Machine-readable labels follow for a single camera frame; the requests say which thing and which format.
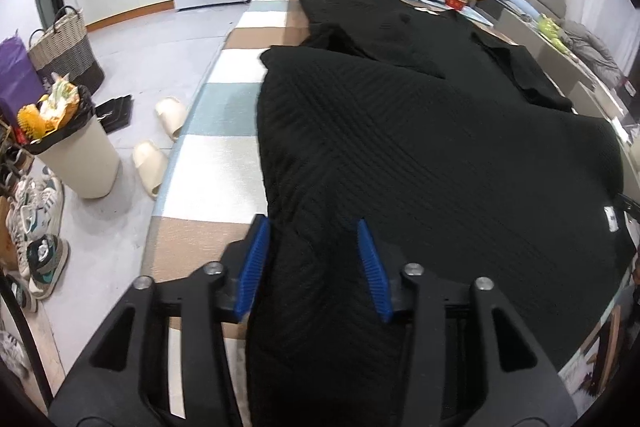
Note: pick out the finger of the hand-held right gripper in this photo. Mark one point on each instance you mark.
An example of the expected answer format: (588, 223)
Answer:
(630, 203)

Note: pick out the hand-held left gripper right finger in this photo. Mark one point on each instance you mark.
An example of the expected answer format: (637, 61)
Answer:
(372, 273)

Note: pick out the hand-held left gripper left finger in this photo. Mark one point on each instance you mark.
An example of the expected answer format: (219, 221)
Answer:
(252, 268)

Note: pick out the black knit sweater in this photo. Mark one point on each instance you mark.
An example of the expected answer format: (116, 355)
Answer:
(425, 157)

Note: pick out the checkered beige blue mat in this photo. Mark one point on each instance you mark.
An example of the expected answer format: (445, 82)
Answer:
(225, 167)

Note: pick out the cream slipper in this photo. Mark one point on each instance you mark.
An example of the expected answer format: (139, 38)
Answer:
(150, 167)
(171, 116)

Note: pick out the grey puffer jacket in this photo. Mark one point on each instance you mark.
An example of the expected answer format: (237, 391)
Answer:
(595, 49)

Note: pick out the yellow-green cloth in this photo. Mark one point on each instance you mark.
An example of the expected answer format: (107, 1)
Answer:
(552, 32)

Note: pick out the beige box furniture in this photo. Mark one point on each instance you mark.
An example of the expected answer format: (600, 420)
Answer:
(520, 32)

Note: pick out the teal black sneaker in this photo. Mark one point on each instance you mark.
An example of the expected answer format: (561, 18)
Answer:
(47, 264)

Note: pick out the beige trash bin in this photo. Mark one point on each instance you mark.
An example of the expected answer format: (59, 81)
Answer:
(80, 157)

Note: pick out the white sneaker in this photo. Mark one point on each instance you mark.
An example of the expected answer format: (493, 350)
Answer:
(37, 212)

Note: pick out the red bowl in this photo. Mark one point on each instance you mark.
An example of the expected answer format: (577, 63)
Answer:
(456, 1)

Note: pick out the woven grey basket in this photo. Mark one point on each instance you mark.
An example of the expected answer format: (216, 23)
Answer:
(67, 52)

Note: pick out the purple bag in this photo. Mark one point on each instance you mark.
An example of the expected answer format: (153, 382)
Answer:
(17, 77)

